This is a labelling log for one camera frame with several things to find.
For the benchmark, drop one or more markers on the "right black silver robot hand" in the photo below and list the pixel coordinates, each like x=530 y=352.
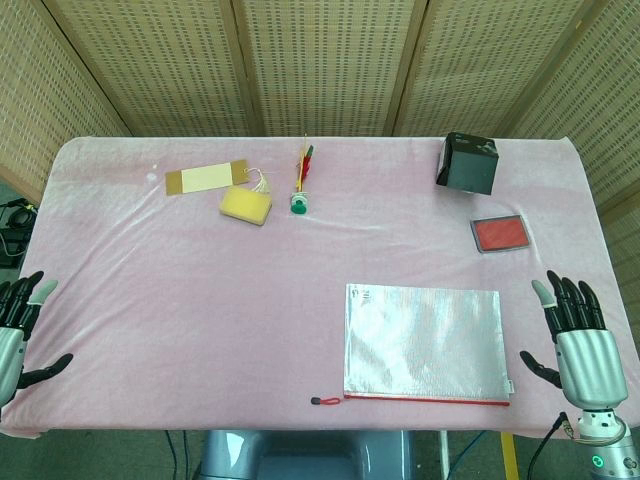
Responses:
x=587 y=360

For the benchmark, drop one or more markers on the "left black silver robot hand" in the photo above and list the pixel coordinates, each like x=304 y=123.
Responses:
x=10 y=345

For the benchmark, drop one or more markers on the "silver zipper pouch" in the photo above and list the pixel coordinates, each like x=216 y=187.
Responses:
x=425 y=340

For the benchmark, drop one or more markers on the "black equipment on floor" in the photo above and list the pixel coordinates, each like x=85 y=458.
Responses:
x=12 y=225

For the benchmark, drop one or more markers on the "red ink pad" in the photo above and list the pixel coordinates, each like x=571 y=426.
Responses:
x=501 y=234

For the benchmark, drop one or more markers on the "white table leg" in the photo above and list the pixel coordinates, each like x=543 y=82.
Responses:
x=443 y=450

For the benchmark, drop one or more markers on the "pink tablecloth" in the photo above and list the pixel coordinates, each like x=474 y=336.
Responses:
x=200 y=300

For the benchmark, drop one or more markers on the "black box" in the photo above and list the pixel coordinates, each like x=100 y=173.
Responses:
x=470 y=165

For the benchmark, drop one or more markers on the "yellow sponge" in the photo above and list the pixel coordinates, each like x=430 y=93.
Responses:
x=246 y=206

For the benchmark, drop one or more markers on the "grey-blue robot torso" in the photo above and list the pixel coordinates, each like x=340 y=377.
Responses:
x=300 y=455

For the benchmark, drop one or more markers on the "green base feather shuttlecock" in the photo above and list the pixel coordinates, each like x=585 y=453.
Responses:
x=299 y=204

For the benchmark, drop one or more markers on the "bamboo folding screen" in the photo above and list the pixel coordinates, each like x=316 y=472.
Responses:
x=325 y=65

